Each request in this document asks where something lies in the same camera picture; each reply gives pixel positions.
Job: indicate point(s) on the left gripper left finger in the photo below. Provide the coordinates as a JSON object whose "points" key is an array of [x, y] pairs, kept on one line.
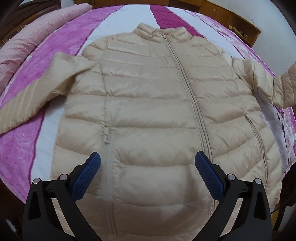
{"points": [[51, 212]]}

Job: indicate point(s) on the pink and white bedspread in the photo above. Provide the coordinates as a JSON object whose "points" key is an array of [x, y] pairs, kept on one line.
{"points": [[21, 153]]}

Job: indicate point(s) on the beige puffer jacket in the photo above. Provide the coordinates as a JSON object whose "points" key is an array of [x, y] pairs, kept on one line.
{"points": [[147, 102]]}

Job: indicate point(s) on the pink rolled quilt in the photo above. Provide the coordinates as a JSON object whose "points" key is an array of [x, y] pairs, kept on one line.
{"points": [[16, 50]]}

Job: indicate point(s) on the wooden headboard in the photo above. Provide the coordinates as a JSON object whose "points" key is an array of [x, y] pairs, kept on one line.
{"points": [[15, 15]]}

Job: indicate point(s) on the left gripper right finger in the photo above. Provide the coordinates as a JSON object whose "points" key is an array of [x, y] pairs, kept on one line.
{"points": [[243, 210]]}

